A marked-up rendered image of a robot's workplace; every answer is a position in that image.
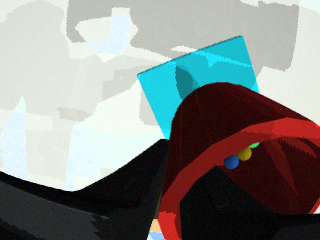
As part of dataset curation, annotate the blue marble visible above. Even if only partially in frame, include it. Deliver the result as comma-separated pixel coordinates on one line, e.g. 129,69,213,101
223,155,239,169

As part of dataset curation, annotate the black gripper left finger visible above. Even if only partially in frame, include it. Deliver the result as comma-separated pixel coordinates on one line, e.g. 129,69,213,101
0,137,169,240

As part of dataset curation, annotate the red cup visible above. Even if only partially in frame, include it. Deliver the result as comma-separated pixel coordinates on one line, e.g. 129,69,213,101
159,81,320,240

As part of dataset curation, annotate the tan wooden flat bar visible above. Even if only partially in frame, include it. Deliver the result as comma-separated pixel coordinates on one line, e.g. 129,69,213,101
149,200,161,232

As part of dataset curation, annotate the yellow marble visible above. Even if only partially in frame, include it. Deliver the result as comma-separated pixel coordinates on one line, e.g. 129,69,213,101
236,148,252,161

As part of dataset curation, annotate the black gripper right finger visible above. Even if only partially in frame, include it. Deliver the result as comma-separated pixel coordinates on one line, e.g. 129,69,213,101
179,165,320,240

